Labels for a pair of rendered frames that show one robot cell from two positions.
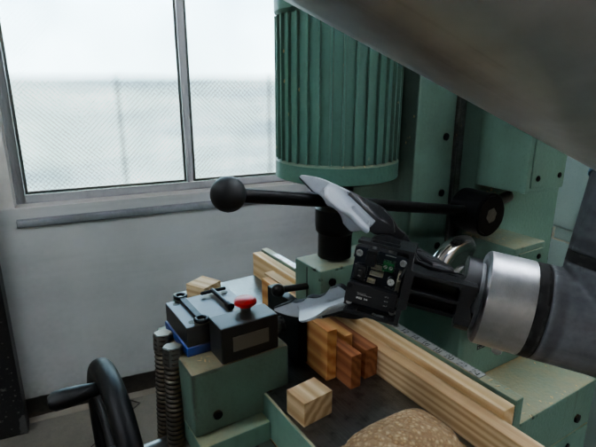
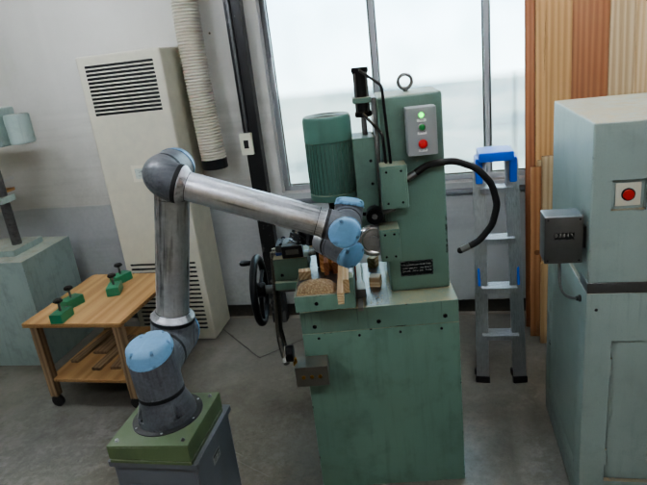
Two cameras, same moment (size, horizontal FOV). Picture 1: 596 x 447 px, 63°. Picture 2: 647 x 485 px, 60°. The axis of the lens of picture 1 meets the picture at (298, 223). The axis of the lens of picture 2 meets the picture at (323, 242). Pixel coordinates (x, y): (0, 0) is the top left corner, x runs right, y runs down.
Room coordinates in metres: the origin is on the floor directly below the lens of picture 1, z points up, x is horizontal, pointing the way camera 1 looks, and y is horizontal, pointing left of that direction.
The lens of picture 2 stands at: (-1.01, -1.24, 1.70)
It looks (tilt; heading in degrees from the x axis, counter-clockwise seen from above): 19 degrees down; 36
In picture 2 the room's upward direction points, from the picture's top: 7 degrees counter-clockwise
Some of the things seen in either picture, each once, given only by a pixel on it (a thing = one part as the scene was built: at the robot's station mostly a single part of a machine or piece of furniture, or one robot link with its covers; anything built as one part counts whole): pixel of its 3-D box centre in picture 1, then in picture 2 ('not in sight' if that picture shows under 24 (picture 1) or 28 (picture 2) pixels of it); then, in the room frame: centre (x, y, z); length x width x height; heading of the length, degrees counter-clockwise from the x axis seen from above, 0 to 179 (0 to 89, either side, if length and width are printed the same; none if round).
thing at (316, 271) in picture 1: (344, 281); not in sight; (0.71, -0.07, 0.99); 0.14 x 0.07 x 0.09; 122
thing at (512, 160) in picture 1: (526, 133); (393, 185); (0.68, -0.32, 1.23); 0.09 x 0.08 x 0.15; 122
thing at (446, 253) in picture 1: (456, 276); (374, 240); (0.66, -0.23, 1.02); 0.12 x 0.03 x 0.12; 122
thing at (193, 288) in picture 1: (204, 291); not in sight; (0.83, 0.17, 0.92); 0.05 x 0.04 x 0.04; 148
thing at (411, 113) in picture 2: not in sight; (421, 130); (0.75, -0.40, 1.40); 0.10 x 0.06 x 0.16; 122
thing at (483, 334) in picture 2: not in sight; (497, 268); (1.55, -0.39, 0.58); 0.27 x 0.25 x 1.16; 24
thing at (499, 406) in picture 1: (343, 319); (346, 255); (0.71, -0.07, 0.93); 0.60 x 0.02 x 0.05; 32
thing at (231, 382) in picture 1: (222, 364); (293, 262); (0.59, 0.11, 0.92); 0.15 x 0.13 x 0.09; 32
